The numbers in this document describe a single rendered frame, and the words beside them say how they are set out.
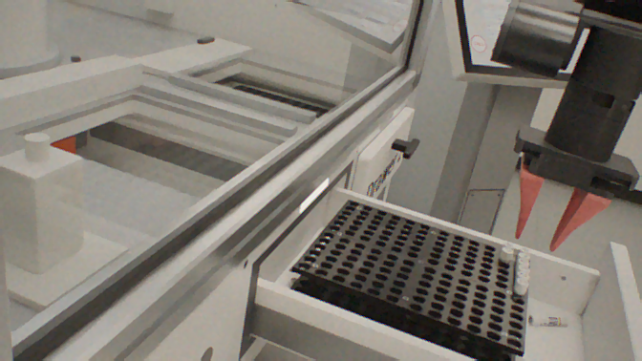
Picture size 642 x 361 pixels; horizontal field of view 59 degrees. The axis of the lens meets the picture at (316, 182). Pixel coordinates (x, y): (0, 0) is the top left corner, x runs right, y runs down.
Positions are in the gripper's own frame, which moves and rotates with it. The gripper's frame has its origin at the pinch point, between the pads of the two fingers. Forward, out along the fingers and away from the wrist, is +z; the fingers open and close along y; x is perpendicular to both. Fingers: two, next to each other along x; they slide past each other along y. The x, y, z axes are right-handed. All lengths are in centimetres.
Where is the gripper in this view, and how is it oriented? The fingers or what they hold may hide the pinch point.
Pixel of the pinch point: (537, 235)
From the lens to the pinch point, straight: 58.7
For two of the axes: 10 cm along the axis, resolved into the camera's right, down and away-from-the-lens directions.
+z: -2.3, 8.9, 3.8
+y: 9.1, 3.4, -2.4
